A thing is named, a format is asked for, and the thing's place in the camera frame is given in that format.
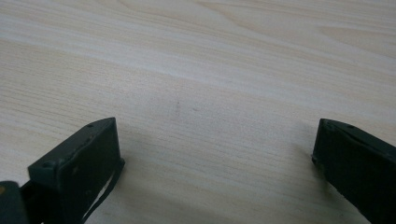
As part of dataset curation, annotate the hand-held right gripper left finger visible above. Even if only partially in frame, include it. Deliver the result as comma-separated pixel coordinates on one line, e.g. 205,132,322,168
20,117,126,224

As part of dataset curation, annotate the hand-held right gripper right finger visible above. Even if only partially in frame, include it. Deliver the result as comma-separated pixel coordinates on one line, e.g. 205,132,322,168
311,118,396,224

